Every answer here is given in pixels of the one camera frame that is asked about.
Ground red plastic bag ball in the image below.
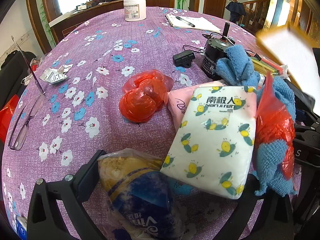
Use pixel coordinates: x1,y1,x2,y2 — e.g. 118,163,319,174
119,69,174,123

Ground colourful sponge pack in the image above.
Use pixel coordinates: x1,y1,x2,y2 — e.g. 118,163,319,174
246,50,287,78

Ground white paper notepad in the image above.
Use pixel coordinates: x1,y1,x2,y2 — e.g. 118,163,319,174
165,14,221,33

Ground white bee-print tissue pack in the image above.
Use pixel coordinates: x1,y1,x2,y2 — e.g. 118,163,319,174
161,86,257,199

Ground red bag beside table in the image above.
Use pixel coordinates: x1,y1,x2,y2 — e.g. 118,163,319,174
0,94,19,143

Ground eyeglasses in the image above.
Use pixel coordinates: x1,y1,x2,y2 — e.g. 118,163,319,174
8,36,46,151

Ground purple floral tablecloth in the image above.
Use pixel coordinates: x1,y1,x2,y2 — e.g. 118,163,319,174
1,6,303,240

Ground black pen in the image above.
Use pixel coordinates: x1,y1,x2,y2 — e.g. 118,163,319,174
175,16,195,28

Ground white plastic jar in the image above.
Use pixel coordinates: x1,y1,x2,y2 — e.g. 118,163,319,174
123,0,146,22

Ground black bag on chair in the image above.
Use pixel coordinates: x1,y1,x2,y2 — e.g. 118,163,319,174
0,50,29,109

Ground black power adapter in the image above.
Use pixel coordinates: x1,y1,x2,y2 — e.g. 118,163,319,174
172,50,195,68

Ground blue Vinda tissue pack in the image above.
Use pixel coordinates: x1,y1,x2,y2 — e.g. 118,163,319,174
98,148,185,239

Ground yellow taped white box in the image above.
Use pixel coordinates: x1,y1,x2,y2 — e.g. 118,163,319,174
256,23,319,101

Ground wooden sideboard with clutter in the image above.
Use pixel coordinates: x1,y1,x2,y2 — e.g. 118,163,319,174
42,0,175,44

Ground person in dark coat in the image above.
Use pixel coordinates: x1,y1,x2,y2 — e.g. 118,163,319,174
226,0,246,23

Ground pink tissue pack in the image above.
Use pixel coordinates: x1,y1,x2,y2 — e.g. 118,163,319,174
167,80,226,131

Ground blue cloth with red bag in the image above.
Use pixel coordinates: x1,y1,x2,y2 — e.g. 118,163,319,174
253,73,296,197

